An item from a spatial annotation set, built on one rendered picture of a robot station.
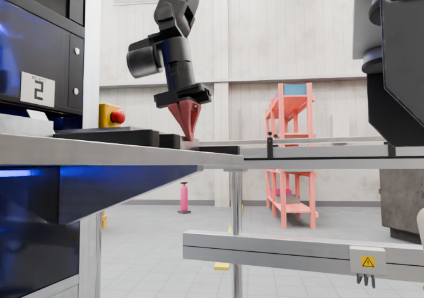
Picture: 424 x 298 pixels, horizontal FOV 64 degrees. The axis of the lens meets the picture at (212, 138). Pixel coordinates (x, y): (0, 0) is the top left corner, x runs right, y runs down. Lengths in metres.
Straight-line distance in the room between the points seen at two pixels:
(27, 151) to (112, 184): 0.50
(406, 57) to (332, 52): 7.55
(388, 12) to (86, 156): 0.29
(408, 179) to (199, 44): 5.28
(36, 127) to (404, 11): 0.40
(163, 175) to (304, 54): 7.19
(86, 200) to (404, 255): 1.15
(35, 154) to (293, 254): 1.33
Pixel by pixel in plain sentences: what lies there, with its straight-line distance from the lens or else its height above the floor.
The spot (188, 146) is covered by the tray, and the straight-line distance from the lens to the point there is 0.67.
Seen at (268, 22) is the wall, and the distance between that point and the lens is 7.96.
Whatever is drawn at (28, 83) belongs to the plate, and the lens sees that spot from 0.80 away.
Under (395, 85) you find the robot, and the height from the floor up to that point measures 0.93.
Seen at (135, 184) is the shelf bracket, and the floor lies 0.82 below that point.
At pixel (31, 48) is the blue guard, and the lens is 0.82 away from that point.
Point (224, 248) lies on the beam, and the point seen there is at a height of 0.49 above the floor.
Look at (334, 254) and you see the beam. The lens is 1.49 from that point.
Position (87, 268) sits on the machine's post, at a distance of 0.95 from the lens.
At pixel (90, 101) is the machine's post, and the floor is 1.02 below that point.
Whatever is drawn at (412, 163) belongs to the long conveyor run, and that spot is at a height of 0.86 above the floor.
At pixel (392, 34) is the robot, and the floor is 0.97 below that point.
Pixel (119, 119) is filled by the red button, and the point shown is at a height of 0.99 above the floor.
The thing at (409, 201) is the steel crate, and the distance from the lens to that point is 4.26.
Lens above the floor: 0.86
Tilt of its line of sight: 4 degrees up
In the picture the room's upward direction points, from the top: straight up
